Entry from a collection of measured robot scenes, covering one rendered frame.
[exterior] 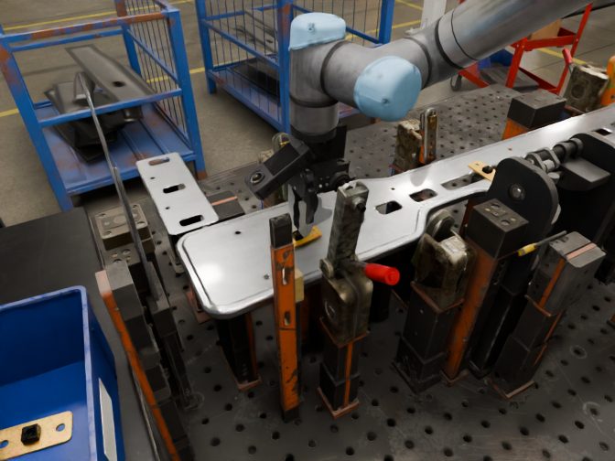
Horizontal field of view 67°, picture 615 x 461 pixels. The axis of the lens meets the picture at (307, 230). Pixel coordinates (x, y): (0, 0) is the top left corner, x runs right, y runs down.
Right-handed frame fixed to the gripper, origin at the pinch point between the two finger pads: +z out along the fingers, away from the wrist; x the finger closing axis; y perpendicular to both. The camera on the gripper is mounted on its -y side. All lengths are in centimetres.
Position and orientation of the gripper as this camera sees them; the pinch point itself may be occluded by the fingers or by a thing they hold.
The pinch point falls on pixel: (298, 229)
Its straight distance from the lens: 82.8
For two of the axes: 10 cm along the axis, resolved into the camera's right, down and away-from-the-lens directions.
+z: -0.3, 7.7, 6.3
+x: -4.7, -5.7, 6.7
